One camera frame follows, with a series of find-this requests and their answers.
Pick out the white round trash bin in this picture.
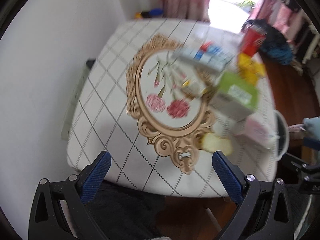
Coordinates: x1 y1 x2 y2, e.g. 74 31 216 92
273 109 290 161

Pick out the green paper box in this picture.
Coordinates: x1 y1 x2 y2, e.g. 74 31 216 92
209 72 259 121

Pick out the blue clothes pile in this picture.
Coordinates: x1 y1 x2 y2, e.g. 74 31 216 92
242 19 294 66

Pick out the light blue blanket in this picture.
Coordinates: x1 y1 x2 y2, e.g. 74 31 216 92
303 117 320 140

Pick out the white patterned tablecloth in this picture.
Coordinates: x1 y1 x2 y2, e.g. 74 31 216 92
67 18 277 198

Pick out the small white medicine box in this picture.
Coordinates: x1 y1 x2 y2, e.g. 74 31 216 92
181 78 207 98

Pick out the yellow snack bag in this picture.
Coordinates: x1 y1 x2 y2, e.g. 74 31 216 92
237 53 266 86

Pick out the red soda can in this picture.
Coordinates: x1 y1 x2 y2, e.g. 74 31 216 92
240 23 266 57

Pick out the pink toothpaste box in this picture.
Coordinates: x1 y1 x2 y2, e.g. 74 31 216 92
233 115 279 150

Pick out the blue white milk carton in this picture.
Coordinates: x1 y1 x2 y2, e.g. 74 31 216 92
172 42 234 75

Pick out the yellow lemon peel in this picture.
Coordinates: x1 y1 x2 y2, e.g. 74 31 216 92
200 133 233 155

